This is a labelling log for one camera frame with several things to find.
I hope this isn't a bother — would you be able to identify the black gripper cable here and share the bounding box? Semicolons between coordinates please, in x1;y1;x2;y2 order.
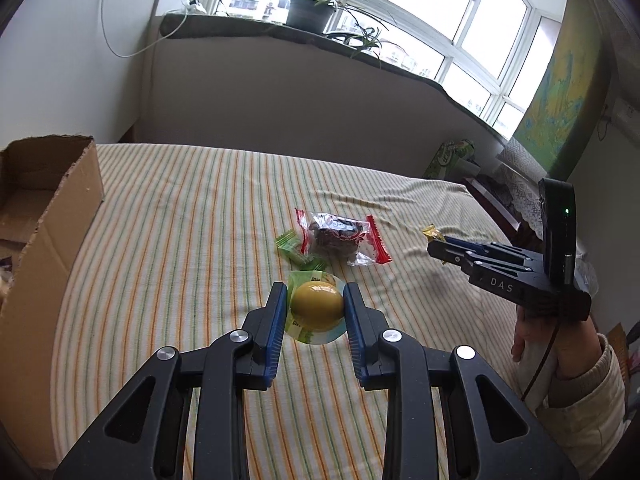
521;320;559;402

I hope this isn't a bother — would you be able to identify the green printed carton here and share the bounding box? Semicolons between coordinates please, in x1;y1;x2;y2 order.
422;139;476;181

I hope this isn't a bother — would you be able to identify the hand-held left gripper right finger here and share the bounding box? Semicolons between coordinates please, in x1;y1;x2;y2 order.
342;282;581;480

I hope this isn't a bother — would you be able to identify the yellow round snack packet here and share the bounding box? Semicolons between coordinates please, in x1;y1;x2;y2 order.
282;270;351;345

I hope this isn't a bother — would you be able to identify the small spider plant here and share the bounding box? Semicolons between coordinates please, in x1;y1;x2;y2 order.
327;22;396;68

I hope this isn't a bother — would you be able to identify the cardboard box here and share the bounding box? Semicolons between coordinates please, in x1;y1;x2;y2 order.
0;135;106;468

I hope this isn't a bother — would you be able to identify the dark wooden cabinet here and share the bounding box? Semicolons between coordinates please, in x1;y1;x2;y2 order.
462;175;546;256

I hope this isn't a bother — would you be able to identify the person's right forearm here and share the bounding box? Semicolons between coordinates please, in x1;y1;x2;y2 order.
522;317;631;480

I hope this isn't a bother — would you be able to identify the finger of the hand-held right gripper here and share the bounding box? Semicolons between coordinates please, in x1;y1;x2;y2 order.
426;241;543;275
442;236;543;267

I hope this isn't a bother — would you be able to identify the white cable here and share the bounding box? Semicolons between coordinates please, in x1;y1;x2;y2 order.
99;0;188;58

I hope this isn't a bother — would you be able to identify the white lace cloth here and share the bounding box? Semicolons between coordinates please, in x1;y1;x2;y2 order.
497;140;548;246

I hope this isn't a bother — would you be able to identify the red-edged chocolate cake packet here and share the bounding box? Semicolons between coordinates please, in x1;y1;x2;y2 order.
295;208;393;267

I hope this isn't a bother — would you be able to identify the dark stone windowsill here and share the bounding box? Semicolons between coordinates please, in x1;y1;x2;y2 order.
160;12;506;146

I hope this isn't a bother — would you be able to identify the wall map poster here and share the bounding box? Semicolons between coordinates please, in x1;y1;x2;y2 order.
512;0;613;176

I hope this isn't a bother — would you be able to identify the person's right hand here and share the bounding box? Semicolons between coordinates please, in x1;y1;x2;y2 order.
511;307;583;363

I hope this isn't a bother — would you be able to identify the striped bed sheet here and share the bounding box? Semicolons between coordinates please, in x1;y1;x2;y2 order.
50;142;551;480

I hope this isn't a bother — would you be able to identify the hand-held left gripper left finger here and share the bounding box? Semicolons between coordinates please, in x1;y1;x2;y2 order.
52;281;290;480

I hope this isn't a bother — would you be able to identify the white framed window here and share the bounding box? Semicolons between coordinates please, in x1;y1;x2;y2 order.
195;0;566;141

